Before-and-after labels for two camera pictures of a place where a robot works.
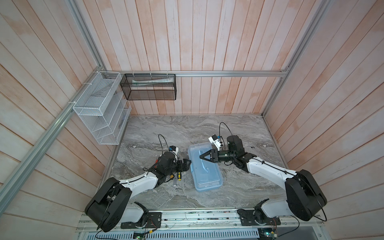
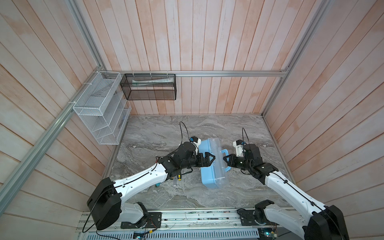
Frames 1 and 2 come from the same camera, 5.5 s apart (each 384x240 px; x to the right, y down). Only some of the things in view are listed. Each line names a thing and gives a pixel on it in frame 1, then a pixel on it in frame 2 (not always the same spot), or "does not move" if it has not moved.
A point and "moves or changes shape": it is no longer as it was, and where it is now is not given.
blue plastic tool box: [207, 175] moves or changes shape
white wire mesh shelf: [103, 108] does not move
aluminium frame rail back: [195, 73] does not move
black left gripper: [186, 167] → [207, 162]
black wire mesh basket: [149, 86] does not move
